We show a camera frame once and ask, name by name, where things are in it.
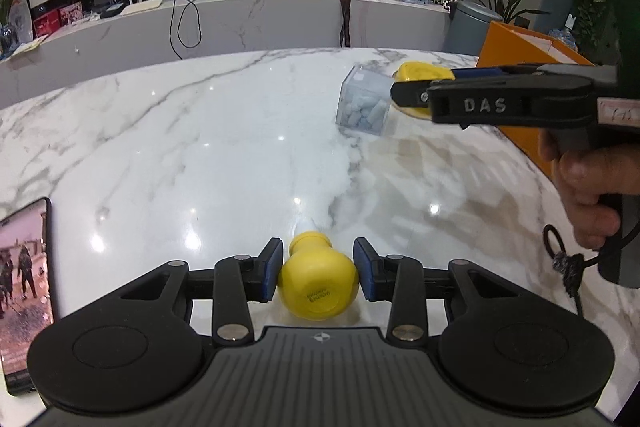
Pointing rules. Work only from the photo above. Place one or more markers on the clear plastic box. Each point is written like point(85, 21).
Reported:
point(362, 107)

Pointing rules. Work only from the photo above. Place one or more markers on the orange storage box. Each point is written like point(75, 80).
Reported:
point(505, 42)

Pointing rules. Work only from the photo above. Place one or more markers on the grey trash bin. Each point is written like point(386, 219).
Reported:
point(470, 27)

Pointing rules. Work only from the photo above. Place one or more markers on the yellow tape measure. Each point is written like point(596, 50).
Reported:
point(420, 72)

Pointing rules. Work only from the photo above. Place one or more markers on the red gift boxes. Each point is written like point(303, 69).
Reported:
point(57, 19)

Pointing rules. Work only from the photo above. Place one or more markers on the black smartphone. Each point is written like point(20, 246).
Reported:
point(25, 282)

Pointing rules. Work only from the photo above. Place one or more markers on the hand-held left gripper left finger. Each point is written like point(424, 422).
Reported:
point(272, 267)

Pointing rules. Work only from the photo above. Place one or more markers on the person's right hand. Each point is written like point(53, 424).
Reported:
point(585, 187)

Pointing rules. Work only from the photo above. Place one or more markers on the yellow bottle with white nozzle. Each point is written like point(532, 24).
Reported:
point(317, 277)

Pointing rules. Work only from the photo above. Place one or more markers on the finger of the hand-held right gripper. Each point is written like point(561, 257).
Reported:
point(475, 73)
point(410, 94)

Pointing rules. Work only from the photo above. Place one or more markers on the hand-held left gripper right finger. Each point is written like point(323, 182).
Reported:
point(365, 269)

